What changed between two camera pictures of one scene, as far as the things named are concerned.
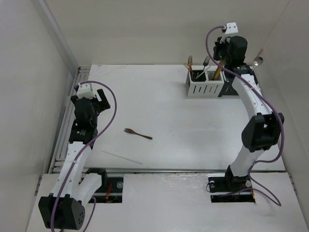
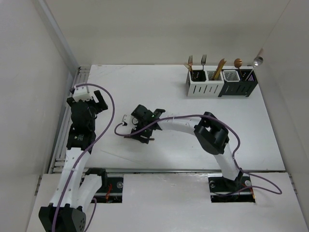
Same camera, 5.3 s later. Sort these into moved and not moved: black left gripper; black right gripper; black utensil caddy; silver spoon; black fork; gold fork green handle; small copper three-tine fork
Moved: black right gripper; small copper three-tine fork; black fork
Not moved: silver spoon; black utensil caddy; black left gripper; gold fork green handle
